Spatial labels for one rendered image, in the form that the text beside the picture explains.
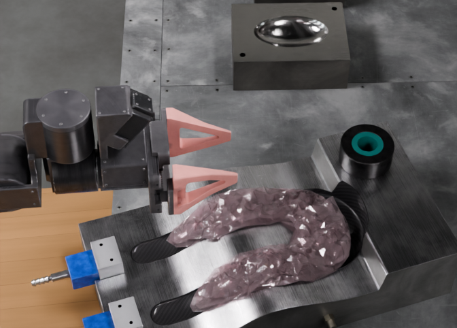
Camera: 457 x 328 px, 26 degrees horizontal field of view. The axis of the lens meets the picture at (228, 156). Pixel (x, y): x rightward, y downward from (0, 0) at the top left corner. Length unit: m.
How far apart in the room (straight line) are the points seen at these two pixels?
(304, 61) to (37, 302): 0.60
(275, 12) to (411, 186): 0.47
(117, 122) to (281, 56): 0.71
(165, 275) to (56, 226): 0.23
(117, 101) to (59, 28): 2.04
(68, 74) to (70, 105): 1.88
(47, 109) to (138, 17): 0.85
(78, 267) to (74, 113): 0.44
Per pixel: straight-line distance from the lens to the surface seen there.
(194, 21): 1.87
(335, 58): 1.71
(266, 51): 1.71
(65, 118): 1.04
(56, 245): 1.56
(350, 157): 1.46
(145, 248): 1.47
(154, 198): 1.09
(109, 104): 1.04
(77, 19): 3.10
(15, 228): 1.59
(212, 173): 1.09
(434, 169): 1.66
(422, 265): 1.42
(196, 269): 1.43
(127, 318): 1.38
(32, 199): 1.10
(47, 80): 2.92
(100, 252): 1.44
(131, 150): 1.09
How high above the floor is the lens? 2.06
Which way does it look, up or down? 50 degrees down
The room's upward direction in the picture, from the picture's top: straight up
